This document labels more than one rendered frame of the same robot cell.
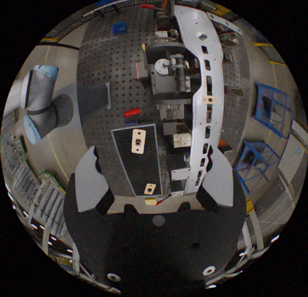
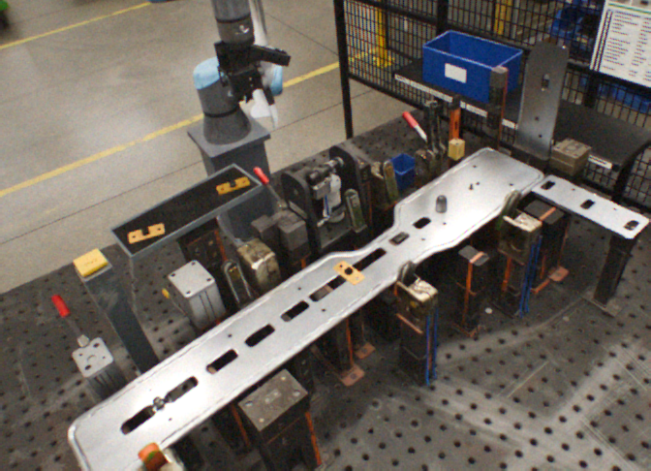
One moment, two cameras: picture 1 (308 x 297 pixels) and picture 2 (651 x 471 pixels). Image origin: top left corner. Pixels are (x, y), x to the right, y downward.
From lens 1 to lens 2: 130 cm
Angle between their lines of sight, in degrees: 68
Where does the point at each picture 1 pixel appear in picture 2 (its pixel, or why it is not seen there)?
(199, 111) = (317, 272)
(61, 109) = (233, 120)
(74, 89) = (261, 135)
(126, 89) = not seen: hidden behind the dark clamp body
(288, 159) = not seen: outside the picture
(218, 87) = (384, 269)
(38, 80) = (267, 69)
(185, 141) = (257, 254)
